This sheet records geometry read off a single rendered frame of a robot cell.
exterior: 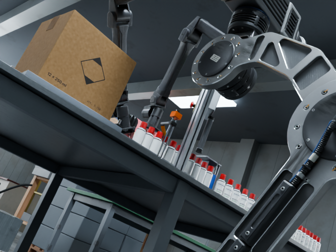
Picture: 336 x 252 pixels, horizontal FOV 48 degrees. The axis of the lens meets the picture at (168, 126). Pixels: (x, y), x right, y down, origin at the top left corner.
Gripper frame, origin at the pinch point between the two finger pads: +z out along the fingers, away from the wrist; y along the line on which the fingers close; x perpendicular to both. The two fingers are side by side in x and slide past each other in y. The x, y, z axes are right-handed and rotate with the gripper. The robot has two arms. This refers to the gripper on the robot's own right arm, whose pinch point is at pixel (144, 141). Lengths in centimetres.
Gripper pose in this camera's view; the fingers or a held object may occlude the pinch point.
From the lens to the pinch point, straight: 196.6
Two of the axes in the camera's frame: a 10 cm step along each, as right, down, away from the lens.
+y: -6.9, -4.9, -5.3
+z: -3.7, 8.7, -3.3
